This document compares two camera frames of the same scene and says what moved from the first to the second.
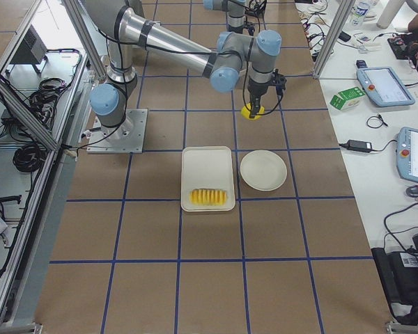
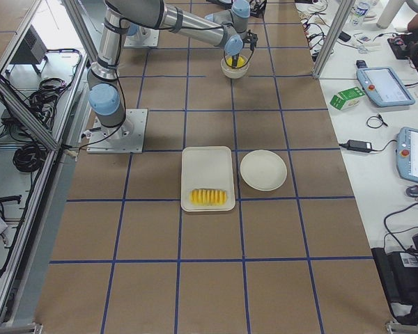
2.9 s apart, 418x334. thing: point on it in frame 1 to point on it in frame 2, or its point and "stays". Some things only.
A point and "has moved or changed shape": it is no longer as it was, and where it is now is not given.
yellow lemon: [246, 112] has moved or changed shape
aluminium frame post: [343, 13] stays
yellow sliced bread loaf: [207, 197] stays
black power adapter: [357, 145] stays
